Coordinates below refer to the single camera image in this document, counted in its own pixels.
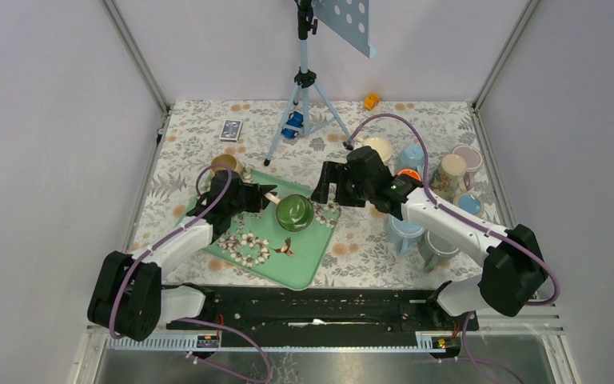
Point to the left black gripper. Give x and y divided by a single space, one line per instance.
257 192

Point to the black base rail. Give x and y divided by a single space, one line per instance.
325 317

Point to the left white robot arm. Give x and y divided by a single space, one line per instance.
130 299

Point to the grey blue mug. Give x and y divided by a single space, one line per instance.
434 250

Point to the blue tripod stand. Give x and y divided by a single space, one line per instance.
304 80

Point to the blue butterfly mug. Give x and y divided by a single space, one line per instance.
470 203

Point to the blue toy car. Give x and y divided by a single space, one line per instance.
293 125

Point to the green floral tray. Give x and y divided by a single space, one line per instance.
257 243

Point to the perforated blue calibration plate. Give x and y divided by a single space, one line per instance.
350 20

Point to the seahorse pattern mug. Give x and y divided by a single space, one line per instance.
448 178

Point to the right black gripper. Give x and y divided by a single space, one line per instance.
334 173

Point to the light blue faceted mug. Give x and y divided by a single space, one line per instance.
411 157

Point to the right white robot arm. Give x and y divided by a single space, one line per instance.
512 270

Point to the light blue ribbed mug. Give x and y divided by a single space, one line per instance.
402 234

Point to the orange toy block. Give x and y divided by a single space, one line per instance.
371 101

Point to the cream mug green inside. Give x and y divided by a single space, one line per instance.
293 212

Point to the playing card deck box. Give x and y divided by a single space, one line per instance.
231 130

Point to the floral tablecloth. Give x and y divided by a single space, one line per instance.
359 254

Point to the cream ribbed mug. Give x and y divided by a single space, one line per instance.
381 145

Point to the lilac mug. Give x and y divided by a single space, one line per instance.
473 157

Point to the orange mug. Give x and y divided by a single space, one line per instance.
411 173

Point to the beige mug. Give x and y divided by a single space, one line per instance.
226 166

